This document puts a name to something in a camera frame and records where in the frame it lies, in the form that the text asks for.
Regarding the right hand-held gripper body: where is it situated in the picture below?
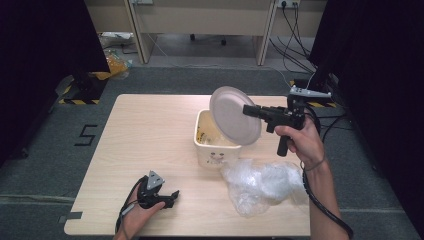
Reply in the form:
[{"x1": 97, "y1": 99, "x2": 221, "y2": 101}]
[{"x1": 262, "y1": 85, "x2": 333, "y2": 158}]

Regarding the black power cable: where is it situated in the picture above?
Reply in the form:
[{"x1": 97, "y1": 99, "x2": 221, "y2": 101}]
[
  {"x1": 292, "y1": 2, "x2": 318, "y2": 68},
  {"x1": 268, "y1": 2, "x2": 316, "y2": 74}
]

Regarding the grey tape piece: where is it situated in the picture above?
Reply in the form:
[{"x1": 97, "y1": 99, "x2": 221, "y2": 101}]
[{"x1": 57, "y1": 211, "x2": 84, "y2": 224}]

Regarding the orange plastic bag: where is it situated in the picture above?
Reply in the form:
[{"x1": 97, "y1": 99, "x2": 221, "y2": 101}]
[{"x1": 103, "y1": 49, "x2": 133, "y2": 80}]

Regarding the striped tape stand base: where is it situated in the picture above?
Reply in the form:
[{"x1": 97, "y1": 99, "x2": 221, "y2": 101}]
[
  {"x1": 58, "y1": 70, "x2": 110, "y2": 106},
  {"x1": 289, "y1": 63, "x2": 338, "y2": 109}
]

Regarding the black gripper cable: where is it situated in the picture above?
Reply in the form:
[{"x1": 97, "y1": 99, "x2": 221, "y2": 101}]
[
  {"x1": 301, "y1": 103, "x2": 355, "y2": 240},
  {"x1": 114, "y1": 175, "x2": 148, "y2": 236}
]

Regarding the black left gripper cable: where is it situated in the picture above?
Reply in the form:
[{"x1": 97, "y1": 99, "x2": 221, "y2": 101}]
[{"x1": 114, "y1": 175, "x2": 148, "y2": 236}]

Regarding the white power strip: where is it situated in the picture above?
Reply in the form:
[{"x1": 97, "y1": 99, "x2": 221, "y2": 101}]
[{"x1": 276, "y1": 0, "x2": 301, "y2": 9}]

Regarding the cream square bin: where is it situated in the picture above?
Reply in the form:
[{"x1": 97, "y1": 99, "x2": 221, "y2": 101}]
[{"x1": 193, "y1": 108, "x2": 243, "y2": 170}]

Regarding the clear plastic bag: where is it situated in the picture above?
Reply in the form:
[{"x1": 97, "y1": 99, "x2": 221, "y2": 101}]
[
  {"x1": 219, "y1": 157, "x2": 307, "y2": 219},
  {"x1": 98, "y1": 31, "x2": 135, "y2": 52}
]

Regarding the white paper plate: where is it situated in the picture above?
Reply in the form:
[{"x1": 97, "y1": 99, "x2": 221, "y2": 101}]
[{"x1": 209, "y1": 85, "x2": 263, "y2": 147}]

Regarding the person's left hand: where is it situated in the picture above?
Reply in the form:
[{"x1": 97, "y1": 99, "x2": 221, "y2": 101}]
[{"x1": 114, "y1": 192, "x2": 167, "y2": 240}]

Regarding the person's right hand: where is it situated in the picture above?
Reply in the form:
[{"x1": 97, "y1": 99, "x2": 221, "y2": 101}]
[{"x1": 273, "y1": 117, "x2": 327, "y2": 172}]

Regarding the black curtain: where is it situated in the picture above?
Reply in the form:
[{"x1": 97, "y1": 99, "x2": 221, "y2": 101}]
[
  {"x1": 307, "y1": 0, "x2": 424, "y2": 232},
  {"x1": 0, "y1": 0, "x2": 111, "y2": 168}
]

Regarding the black floor cable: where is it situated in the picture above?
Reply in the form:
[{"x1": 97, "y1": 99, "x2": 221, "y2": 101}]
[{"x1": 313, "y1": 113, "x2": 348, "y2": 141}]

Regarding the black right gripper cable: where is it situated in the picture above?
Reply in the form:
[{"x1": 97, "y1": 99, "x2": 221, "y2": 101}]
[{"x1": 301, "y1": 103, "x2": 355, "y2": 240}]

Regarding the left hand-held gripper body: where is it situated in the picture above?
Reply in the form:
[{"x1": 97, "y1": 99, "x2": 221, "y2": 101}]
[{"x1": 136, "y1": 170, "x2": 168, "y2": 211}]

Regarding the beige office desk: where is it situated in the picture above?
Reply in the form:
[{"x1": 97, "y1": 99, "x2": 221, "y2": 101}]
[{"x1": 83, "y1": 0, "x2": 329, "y2": 67}]

